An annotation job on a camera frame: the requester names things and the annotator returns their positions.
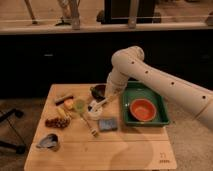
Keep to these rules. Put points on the blue crumpled metal cup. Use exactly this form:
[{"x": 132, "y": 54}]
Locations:
[{"x": 50, "y": 141}]

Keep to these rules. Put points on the wooden folding table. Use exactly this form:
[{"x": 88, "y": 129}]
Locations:
[{"x": 126, "y": 149}]

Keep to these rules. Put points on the green plastic tray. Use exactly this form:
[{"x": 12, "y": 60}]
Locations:
[{"x": 136, "y": 90}]

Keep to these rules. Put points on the white paper cup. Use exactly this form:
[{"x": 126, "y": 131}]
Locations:
[{"x": 94, "y": 114}]

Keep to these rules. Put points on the white dish brush black head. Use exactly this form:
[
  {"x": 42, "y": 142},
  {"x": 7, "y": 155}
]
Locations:
[{"x": 95, "y": 106}]

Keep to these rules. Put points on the orange toy fruit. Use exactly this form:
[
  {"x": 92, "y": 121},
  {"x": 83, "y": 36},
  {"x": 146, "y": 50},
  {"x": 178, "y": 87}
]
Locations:
[{"x": 68, "y": 104}]

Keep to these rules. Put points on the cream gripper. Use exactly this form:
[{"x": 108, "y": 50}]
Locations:
[{"x": 111, "y": 96}]

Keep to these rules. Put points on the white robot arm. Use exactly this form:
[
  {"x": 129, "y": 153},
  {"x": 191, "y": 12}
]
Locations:
[{"x": 129, "y": 63}]

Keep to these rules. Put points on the yellow toy corn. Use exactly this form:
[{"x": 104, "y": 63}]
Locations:
[{"x": 62, "y": 113}]

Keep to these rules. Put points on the dark brown bowl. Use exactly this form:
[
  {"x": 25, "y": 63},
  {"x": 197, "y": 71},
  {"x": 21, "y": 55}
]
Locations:
[{"x": 98, "y": 92}]

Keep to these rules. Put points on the blue sponge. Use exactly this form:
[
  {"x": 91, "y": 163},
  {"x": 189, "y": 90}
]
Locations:
[{"x": 108, "y": 124}]

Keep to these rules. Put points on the orange bowl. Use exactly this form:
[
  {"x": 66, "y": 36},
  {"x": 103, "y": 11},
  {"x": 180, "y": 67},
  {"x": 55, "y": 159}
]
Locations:
[{"x": 143, "y": 110}]

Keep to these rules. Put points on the brown rectangular block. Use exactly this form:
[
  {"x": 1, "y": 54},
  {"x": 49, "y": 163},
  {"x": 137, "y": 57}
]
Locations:
[{"x": 60, "y": 100}]

